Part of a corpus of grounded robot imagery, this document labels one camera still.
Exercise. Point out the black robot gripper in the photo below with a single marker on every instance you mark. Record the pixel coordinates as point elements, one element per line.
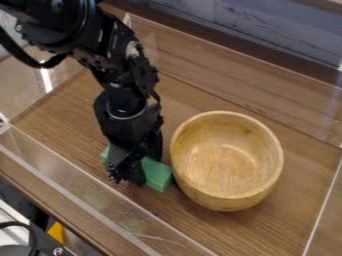
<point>129,132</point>

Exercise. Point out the green rectangular block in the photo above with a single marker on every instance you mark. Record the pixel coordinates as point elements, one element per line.
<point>156,171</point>

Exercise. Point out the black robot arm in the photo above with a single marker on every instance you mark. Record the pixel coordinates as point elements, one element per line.
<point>75,28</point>

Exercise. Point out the brown wooden bowl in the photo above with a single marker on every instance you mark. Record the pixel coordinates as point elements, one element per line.
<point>227,160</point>

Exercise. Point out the yellow sticker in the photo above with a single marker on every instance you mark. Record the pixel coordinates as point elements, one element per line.
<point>56,232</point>

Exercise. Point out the black device with screw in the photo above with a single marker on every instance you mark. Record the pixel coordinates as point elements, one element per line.
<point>48,247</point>

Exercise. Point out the clear acrylic tray wall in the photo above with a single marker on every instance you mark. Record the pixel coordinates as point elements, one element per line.
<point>51,144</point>

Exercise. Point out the clear acrylic corner bracket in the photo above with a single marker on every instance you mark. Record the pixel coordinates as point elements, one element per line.
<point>127,20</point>

